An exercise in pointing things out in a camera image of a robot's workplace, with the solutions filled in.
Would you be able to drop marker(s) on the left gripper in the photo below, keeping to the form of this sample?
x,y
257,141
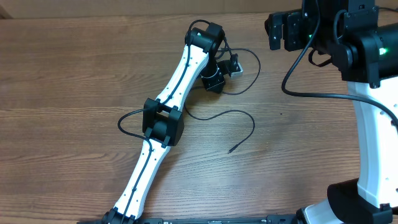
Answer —
x,y
216,84

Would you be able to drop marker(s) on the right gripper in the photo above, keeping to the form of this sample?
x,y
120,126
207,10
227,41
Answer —
x,y
290,23

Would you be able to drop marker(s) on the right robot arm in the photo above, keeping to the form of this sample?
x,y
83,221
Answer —
x,y
366,56

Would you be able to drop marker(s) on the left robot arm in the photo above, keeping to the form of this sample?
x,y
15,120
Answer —
x,y
163,123

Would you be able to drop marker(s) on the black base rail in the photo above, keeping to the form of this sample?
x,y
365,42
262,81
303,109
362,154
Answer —
x,y
270,219

